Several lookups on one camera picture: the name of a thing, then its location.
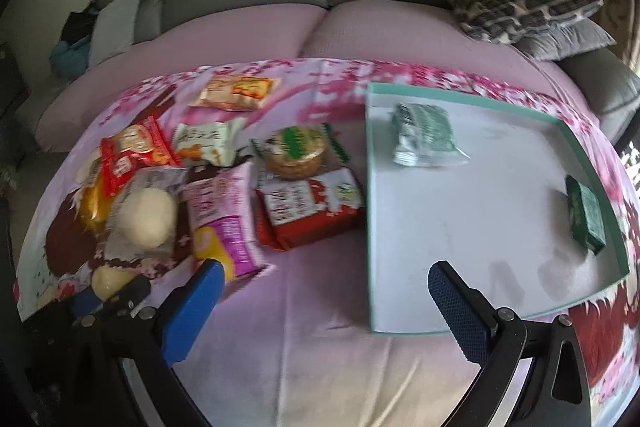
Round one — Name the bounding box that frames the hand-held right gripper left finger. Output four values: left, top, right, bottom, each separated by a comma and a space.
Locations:
65, 258, 226, 427

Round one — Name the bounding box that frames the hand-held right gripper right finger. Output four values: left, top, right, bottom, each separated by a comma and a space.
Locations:
427, 261, 593, 427

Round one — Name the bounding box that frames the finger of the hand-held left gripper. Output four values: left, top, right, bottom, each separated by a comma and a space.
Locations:
69, 276, 152, 319

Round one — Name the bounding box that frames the small white bun packet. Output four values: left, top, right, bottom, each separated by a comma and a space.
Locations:
91, 264, 138, 303

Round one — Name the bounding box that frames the large white bun packet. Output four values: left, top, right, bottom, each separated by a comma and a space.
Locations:
102, 167, 186, 260

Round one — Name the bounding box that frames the teal rimmed white tray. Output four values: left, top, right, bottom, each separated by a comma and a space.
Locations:
364, 82, 631, 335

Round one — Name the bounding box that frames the yellow cake clear packet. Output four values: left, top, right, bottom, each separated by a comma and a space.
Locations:
75, 149, 113, 238

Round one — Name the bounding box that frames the pink cake roll packet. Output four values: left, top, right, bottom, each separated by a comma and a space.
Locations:
180, 161, 278, 283

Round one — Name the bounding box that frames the red crinkled snack packet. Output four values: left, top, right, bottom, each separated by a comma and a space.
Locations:
100, 117, 181, 200

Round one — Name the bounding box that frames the red white biscuit packet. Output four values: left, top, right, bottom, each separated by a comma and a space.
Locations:
255, 167, 366, 252

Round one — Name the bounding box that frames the white green cookie packet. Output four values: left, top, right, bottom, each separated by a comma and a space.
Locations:
172, 117, 248, 168

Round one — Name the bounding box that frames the round cake green label packet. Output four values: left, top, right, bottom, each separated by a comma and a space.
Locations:
250, 123, 351, 182

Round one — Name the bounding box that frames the orange cream snack packet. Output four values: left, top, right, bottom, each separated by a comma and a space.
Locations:
189, 76, 281, 112

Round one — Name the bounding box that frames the printed cartoon blanket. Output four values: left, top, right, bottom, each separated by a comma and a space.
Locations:
15, 57, 640, 427

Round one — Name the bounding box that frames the dark green snack packet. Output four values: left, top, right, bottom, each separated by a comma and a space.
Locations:
565, 174, 607, 255

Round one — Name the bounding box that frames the light green snack packet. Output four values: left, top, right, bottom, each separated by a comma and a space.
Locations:
390, 103, 471, 168

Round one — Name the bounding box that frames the teal cloth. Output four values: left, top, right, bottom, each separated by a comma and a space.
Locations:
50, 39, 93, 80

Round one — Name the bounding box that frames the light grey cushion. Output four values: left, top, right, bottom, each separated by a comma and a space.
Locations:
89, 0, 145, 68

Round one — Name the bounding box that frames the black bag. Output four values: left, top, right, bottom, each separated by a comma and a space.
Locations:
62, 2, 101, 45

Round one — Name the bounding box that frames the pink sofa seat cover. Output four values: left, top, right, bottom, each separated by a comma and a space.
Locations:
37, 0, 601, 152

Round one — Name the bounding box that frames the plain grey pillow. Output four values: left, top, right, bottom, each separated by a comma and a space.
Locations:
517, 17, 617, 62

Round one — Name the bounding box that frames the black white patterned pillow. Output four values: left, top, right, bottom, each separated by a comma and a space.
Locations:
447, 0, 605, 45

